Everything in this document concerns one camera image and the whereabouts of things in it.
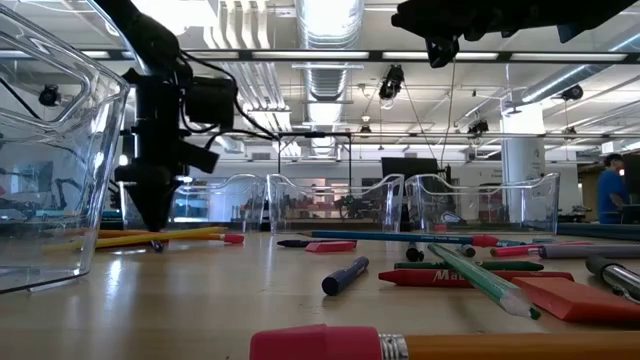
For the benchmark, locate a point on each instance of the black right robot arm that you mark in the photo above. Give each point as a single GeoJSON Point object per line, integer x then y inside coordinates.
{"type": "Point", "coordinates": [575, 15]}

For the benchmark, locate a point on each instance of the red marker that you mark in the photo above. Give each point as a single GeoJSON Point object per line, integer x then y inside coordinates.
{"type": "Point", "coordinates": [415, 277]}

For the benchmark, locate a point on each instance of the green pen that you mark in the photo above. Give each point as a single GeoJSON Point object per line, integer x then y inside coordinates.
{"type": "Point", "coordinates": [480, 282]}

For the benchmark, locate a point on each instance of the pink eraser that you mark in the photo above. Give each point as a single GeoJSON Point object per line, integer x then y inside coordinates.
{"type": "Point", "coordinates": [330, 247]}

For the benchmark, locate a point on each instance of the grey ceiling pipe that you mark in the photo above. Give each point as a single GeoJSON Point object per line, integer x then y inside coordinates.
{"type": "Point", "coordinates": [565, 75]}

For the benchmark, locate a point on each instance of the person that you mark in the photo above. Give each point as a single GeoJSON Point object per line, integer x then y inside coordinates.
{"type": "Point", "coordinates": [612, 192]}

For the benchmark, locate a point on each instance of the black ceiling light track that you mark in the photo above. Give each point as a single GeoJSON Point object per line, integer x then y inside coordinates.
{"type": "Point", "coordinates": [235, 55]}

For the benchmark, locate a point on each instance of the red eraser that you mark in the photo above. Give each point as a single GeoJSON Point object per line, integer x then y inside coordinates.
{"type": "Point", "coordinates": [575, 300]}

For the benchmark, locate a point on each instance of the silver ventilation duct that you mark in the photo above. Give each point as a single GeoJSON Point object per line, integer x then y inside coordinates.
{"type": "Point", "coordinates": [327, 30]}

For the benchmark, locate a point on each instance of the large clear plastic bin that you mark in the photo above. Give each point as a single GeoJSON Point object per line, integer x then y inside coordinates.
{"type": "Point", "coordinates": [60, 200]}

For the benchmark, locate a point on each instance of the yellow pencil with pink eraser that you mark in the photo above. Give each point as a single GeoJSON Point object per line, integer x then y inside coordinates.
{"type": "Point", "coordinates": [150, 240]}

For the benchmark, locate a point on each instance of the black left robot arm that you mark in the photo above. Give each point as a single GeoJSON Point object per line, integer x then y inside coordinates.
{"type": "Point", "coordinates": [145, 35]}

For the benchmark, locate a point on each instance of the lavender pen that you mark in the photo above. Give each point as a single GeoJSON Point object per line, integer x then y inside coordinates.
{"type": "Point", "coordinates": [590, 251]}

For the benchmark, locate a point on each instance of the black overhead camera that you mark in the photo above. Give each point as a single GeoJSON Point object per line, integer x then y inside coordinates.
{"type": "Point", "coordinates": [392, 81]}

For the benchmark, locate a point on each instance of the small clear plastic bin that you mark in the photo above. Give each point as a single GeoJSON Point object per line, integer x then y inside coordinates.
{"type": "Point", "coordinates": [480, 200]}
{"type": "Point", "coordinates": [225, 200]}
{"type": "Point", "coordinates": [335, 200]}

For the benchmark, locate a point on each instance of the black and silver pen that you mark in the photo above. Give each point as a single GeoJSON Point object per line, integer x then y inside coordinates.
{"type": "Point", "coordinates": [615, 275]}

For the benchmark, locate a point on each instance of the black hanging device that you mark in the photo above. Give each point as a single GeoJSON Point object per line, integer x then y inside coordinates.
{"type": "Point", "coordinates": [50, 95]}
{"type": "Point", "coordinates": [572, 92]}
{"type": "Point", "coordinates": [477, 127]}

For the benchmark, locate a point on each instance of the blue pencil with red end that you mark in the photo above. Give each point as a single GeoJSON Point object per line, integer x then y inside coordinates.
{"type": "Point", "coordinates": [390, 236]}

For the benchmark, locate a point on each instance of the black monitor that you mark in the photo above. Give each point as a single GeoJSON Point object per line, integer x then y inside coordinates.
{"type": "Point", "coordinates": [410, 167]}

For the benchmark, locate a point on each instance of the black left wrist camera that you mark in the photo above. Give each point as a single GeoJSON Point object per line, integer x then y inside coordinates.
{"type": "Point", "coordinates": [212, 102]}

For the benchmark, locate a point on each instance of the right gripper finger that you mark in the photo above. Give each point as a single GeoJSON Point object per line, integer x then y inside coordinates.
{"type": "Point", "coordinates": [412, 17]}

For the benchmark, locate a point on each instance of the white round column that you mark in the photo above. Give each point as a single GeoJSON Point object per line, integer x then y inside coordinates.
{"type": "Point", "coordinates": [522, 150]}

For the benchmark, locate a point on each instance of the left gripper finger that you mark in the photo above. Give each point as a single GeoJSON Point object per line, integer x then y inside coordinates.
{"type": "Point", "coordinates": [165, 195]}
{"type": "Point", "coordinates": [145, 195]}

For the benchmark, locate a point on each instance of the orange pencil with pink eraser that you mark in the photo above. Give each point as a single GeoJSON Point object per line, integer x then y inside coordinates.
{"type": "Point", "coordinates": [120, 233]}
{"type": "Point", "coordinates": [500, 346]}

